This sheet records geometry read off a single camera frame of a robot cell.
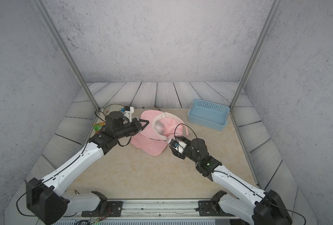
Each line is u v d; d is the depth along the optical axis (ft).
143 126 2.33
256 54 2.86
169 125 2.86
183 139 2.31
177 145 2.12
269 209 1.29
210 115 3.75
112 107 3.30
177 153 2.25
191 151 2.16
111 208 2.39
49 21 2.44
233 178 1.63
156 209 2.43
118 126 1.95
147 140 3.07
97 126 3.41
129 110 2.28
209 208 2.40
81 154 1.59
